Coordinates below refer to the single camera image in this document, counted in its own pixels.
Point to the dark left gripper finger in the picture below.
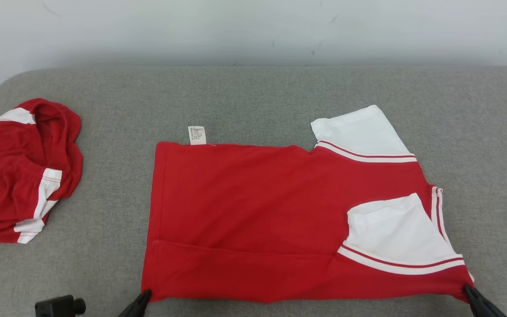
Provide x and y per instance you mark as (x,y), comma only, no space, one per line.
(137,306)

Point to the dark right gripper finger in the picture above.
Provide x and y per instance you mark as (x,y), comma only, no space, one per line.
(482,304)

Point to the red Bulls jersey white sleeves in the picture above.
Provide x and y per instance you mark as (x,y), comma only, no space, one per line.
(244,198)

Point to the red shorts white stripe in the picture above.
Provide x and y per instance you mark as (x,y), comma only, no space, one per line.
(2,176)

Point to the grey fabric sofa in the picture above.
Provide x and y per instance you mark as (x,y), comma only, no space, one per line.
(253,101)

